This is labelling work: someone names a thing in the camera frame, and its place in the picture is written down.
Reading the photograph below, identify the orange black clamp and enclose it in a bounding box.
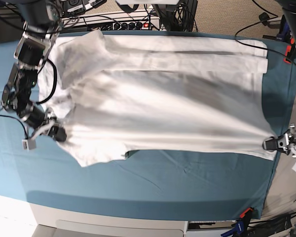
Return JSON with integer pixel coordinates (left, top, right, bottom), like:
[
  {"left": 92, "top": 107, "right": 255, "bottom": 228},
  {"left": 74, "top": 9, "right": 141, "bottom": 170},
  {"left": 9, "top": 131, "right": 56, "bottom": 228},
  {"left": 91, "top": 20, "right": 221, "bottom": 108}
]
[
  {"left": 284, "top": 44, "right": 296, "bottom": 64},
  {"left": 240, "top": 207, "right": 255, "bottom": 223}
]

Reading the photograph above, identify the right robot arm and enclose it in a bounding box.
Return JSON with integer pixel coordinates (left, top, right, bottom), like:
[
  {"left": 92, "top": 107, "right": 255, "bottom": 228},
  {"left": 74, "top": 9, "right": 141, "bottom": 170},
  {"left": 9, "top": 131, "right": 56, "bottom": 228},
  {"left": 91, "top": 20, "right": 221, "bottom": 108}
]
[{"left": 0, "top": 0, "right": 67, "bottom": 142}]

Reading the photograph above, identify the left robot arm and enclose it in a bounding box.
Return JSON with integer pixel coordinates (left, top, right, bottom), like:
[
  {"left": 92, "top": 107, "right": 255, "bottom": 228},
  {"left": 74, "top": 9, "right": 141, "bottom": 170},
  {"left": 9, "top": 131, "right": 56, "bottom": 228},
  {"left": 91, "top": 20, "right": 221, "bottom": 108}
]
[{"left": 262, "top": 0, "right": 296, "bottom": 158}]

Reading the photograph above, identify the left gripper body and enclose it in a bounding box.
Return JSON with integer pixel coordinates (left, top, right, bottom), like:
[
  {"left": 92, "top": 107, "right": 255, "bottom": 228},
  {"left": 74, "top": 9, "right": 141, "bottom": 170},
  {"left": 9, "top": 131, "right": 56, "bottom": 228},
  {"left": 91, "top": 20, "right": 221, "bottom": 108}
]
[{"left": 282, "top": 123, "right": 296, "bottom": 163}]

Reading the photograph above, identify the blue clamp top right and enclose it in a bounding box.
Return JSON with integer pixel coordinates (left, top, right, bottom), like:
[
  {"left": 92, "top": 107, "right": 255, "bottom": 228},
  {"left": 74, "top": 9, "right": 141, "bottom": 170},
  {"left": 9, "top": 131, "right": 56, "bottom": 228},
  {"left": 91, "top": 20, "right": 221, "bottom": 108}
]
[{"left": 262, "top": 15, "right": 292, "bottom": 43}]

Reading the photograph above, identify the black caster wheel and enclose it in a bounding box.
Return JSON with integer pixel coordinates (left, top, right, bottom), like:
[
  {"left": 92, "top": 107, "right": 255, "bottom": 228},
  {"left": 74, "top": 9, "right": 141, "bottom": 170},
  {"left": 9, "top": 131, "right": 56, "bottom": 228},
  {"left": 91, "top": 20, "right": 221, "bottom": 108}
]
[{"left": 259, "top": 12, "right": 270, "bottom": 26}]

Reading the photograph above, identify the blue clamp bottom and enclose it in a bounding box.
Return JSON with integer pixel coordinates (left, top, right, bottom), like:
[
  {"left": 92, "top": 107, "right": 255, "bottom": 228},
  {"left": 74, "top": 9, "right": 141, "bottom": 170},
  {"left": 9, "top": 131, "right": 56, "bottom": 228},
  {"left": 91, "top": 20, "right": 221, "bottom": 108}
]
[{"left": 221, "top": 218, "right": 250, "bottom": 237}]

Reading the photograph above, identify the blue clamp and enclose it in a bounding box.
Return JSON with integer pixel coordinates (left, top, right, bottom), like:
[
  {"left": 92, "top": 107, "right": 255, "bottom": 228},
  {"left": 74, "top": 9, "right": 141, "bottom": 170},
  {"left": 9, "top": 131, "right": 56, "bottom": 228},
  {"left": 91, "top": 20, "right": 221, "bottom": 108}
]
[
  {"left": 221, "top": 218, "right": 250, "bottom": 237},
  {"left": 262, "top": 15, "right": 292, "bottom": 43}
]

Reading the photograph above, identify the orange black bottom clamp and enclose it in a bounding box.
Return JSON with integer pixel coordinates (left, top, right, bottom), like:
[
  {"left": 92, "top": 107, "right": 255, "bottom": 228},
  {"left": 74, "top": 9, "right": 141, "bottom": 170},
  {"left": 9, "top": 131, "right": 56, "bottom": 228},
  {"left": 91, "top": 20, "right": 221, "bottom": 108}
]
[{"left": 240, "top": 207, "right": 255, "bottom": 223}]

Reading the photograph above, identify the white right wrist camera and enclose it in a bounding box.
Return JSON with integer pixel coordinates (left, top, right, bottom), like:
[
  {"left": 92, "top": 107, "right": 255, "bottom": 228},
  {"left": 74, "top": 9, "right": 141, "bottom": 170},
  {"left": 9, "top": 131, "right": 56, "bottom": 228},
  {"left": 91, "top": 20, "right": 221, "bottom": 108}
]
[{"left": 22, "top": 139, "right": 37, "bottom": 151}]

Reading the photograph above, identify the white T-shirt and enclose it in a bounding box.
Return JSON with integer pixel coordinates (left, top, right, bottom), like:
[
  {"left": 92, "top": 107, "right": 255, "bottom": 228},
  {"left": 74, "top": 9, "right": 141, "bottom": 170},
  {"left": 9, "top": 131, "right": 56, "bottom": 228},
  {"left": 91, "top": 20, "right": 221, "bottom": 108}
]
[{"left": 38, "top": 30, "right": 275, "bottom": 167}]

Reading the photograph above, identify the orange black right clamp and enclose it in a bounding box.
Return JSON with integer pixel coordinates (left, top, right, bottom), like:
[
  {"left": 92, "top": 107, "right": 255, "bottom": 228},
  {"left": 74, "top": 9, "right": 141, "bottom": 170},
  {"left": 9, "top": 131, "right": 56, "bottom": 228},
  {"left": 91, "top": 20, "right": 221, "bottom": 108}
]
[{"left": 284, "top": 44, "right": 296, "bottom": 64}]

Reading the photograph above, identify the black power strip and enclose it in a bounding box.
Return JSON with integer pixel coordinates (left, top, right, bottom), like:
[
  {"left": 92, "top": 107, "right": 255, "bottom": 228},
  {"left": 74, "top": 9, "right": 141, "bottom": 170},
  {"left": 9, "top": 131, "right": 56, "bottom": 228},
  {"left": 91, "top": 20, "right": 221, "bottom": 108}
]
[{"left": 96, "top": 21, "right": 151, "bottom": 31}]

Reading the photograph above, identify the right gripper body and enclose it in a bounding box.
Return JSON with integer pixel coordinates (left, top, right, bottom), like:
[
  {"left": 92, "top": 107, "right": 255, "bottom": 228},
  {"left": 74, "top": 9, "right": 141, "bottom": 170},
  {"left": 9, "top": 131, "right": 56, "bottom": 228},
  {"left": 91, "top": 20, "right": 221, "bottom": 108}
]
[{"left": 21, "top": 103, "right": 58, "bottom": 138}]

